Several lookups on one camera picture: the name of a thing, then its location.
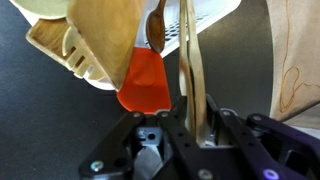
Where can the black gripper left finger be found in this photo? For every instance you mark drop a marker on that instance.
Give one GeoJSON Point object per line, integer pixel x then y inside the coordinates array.
{"type": "Point", "coordinates": [180, 146]}

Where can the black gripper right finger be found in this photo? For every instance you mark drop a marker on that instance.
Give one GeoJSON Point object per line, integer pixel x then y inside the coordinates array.
{"type": "Point", "coordinates": [246, 150]}

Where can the long wooden spoon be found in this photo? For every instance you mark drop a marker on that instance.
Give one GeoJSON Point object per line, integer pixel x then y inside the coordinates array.
{"type": "Point", "coordinates": [198, 73]}

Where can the dark wooden spoon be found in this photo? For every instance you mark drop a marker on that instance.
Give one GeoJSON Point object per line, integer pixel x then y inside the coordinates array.
{"type": "Point", "coordinates": [156, 33]}

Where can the red silicone spatula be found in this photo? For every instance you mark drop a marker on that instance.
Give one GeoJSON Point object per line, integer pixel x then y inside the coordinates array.
{"type": "Point", "coordinates": [146, 86]}

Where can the black round table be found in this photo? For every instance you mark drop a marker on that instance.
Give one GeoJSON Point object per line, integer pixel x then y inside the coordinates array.
{"type": "Point", "coordinates": [50, 126]}

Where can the wide wooden spatula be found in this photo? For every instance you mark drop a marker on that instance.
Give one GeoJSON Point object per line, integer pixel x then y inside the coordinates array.
{"type": "Point", "coordinates": [106, 33]}

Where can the white plastic basket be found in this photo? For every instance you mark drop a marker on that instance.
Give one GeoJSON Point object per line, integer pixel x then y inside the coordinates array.
{"type": "Point", "coordinates": [213, 13]}

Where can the slotted wooden spatula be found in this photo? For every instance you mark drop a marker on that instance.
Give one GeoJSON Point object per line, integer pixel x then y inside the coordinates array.
{"type": "Point", "coordinates": [46, 36]}

